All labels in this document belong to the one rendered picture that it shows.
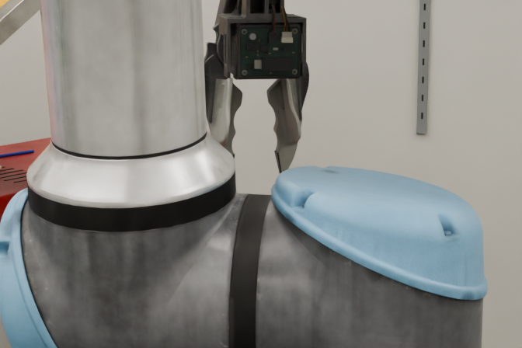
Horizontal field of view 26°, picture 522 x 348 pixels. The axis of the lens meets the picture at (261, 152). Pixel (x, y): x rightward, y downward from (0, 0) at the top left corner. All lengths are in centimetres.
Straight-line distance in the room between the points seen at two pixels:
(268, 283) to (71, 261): 10
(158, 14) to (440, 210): 18
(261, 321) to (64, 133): 14
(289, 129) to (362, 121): 214
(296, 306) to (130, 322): 9
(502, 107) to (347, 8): 51
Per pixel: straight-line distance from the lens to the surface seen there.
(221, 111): 105
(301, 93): 107
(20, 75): 336
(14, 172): 244
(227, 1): 105
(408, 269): 58
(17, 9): 213
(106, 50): 58
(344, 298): 58
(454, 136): 320
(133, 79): 58
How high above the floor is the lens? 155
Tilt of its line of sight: 10 degrees down
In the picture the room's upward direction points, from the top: straight up
